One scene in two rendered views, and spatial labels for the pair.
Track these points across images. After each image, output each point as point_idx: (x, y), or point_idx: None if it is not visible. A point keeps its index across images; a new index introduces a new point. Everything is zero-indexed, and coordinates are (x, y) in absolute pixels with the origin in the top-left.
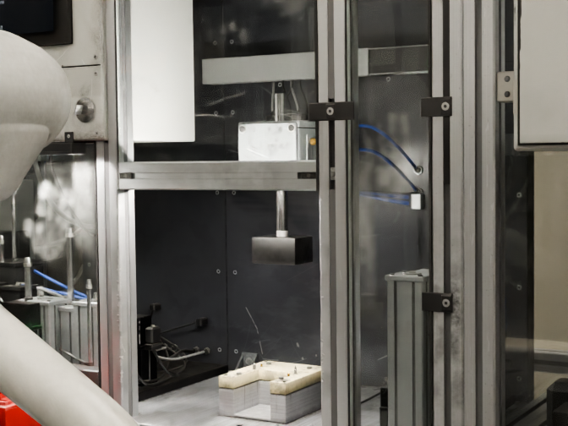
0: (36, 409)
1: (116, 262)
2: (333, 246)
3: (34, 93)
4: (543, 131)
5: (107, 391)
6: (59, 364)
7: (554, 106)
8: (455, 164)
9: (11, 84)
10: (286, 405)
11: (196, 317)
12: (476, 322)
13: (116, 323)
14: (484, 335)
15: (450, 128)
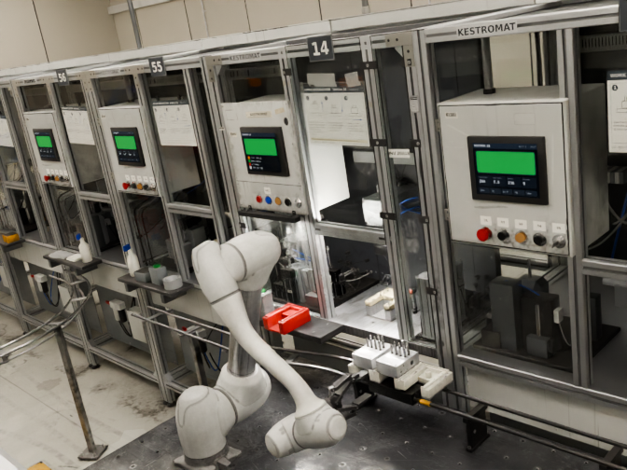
0: (273, 375)
1: (318, 261)
2: (394, 266)
3: (266, 257)
4: (459, 236)
5: (322, 309)
6: (278, 361)
7: (462, 228)
8: (432, 241)
9: (257, 259)
10: (390, 314)
11: (365, 257)
12: (446, 299)
13: (321, 283)
14: (449, 305)
15: (429, 228)
